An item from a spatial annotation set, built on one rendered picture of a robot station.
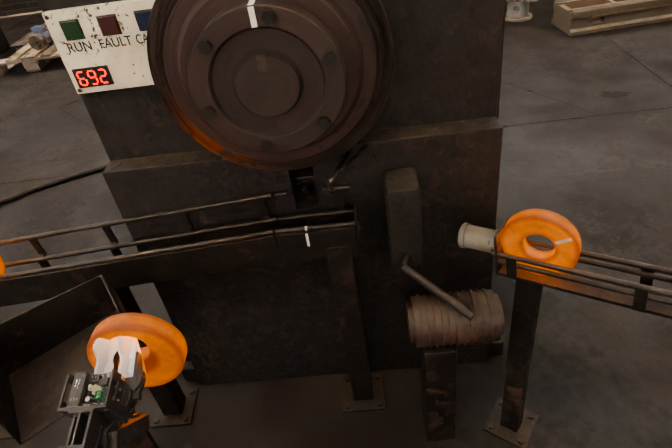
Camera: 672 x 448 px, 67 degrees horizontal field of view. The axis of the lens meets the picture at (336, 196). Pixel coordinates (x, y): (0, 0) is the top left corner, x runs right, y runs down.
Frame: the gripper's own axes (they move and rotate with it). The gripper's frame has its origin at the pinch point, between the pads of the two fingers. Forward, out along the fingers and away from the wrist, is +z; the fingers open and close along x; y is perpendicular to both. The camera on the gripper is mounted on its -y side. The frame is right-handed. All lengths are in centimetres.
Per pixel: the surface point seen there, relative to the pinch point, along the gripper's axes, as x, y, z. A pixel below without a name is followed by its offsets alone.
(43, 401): 30.2, -25.4, -0.6
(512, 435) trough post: -73, -89, 0
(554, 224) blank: -78, -15, 21
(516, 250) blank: -71, -24, 22
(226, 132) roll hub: -16.5, 9.6, 34.4
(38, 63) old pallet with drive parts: 256, -177, 370
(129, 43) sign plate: 5, 16, 59
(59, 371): 29.7, -26.9, 6.1
